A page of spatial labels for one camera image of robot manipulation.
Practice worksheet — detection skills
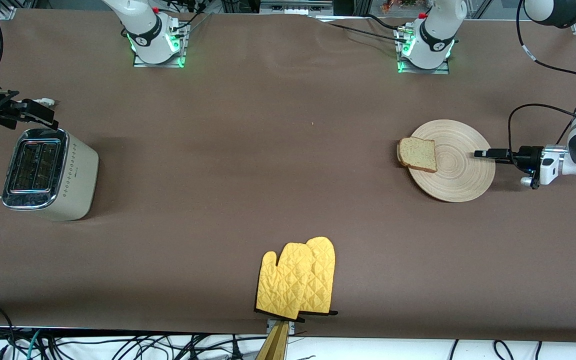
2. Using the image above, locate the round wooden plate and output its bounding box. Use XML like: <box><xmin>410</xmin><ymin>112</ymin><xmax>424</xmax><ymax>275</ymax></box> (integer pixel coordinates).
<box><xmin>408</xmin><ymin>119</ymin><xmax>497</xmax><ymax>203</ymax></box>

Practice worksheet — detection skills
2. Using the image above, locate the slice of bread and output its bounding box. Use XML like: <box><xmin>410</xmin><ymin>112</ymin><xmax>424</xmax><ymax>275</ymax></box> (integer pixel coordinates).
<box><xmin>396</xmin><ymin>136</ymin><xmax>438</xmax><ymax>174</ymax></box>

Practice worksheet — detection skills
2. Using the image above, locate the white and chrome toaster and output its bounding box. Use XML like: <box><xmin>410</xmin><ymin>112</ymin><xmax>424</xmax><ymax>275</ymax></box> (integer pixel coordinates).
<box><xmin>2</xmin><ymin>128</ymin><xmax>100</xmax><ymax>222</ymax></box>

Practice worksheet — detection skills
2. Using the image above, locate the yellow quilted oven mitt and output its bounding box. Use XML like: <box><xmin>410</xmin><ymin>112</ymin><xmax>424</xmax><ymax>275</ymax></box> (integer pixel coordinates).
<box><xmin>298</xmin><ymin>236</ymin><xmax>339</xmax><ymax>317</ymax></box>
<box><xmin>255</xmin><ymin>242</ymin><xmax>317</xmax><ymax>321</ymax></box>

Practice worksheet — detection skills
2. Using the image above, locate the grey equipment box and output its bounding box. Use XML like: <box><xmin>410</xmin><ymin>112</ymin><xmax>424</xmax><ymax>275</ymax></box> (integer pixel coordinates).
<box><xmin>259</xmin><ymin>0</ymin><xmax>334</xmax><ymax>15</ymax></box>

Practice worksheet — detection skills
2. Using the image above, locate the wooden beam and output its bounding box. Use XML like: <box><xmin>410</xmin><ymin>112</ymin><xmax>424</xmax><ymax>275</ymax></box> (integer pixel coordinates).
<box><xmin>254</xmin><ymin>321</ymin><xmax>290</xmax><ymax>360</ymax></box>

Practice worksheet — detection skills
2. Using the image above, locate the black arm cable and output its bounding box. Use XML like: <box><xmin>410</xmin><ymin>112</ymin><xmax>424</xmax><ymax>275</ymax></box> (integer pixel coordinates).
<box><xmin>515</xmin><ymin>0</ymin><xmax>576</xmax><ymax>77</ymax></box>
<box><xmin>507</xmin><ymin>102</ymin><xmax>576</xmax><ymax>151</ymax></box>

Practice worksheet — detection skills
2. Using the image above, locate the black cable on table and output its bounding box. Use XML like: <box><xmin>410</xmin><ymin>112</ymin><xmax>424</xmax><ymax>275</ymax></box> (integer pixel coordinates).
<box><xmin>318</xmin><ymin>14</ymin><xmax>405</xmax><ymax>43</ymax></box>

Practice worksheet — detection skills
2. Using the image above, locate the teal floor cable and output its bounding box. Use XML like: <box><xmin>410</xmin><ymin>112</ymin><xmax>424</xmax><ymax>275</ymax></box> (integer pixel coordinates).
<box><xmin>26</xmin><ymin>329</ymin><xmax>45</xmax><ymax>360</ymax></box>

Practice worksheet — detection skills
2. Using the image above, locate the small metal bracket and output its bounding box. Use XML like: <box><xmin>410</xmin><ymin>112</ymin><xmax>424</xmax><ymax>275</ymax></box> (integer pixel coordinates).
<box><xmin>266</xmin><ymin>319</ymin><xmax>297</xmax><ymax>336</ymax></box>

